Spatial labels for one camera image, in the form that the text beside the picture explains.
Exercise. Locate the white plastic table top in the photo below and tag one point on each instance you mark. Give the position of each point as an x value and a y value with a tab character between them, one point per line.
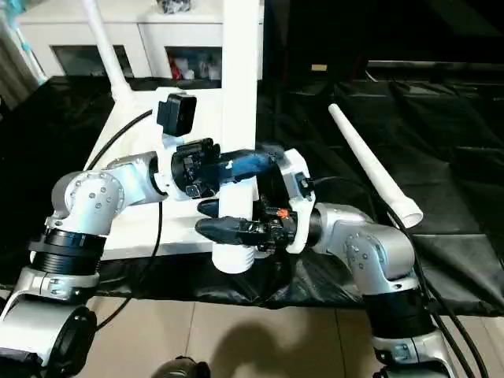
142	228

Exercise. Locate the white plastic table leg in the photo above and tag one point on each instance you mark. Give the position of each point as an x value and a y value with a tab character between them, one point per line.
240	79
106	47
378	169

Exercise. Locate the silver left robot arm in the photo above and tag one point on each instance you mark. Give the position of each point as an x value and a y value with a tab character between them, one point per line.
94	197

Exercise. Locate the white cabinet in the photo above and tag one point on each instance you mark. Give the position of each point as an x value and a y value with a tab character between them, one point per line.
157	35

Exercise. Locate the black robot left foot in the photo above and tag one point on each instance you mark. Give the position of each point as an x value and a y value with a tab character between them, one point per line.
181	369

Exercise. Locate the dark glass bowl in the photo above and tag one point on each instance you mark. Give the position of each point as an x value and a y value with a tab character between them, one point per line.
174	5

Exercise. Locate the black mat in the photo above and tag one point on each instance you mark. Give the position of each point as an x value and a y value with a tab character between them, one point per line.
441	157

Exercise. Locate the large black furniture piece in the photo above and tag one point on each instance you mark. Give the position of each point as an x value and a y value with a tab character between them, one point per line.
409	31

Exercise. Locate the pale blue translucent object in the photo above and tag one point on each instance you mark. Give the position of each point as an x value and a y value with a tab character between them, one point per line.
20	35

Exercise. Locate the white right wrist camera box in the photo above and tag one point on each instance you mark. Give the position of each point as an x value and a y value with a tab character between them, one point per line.
295	169

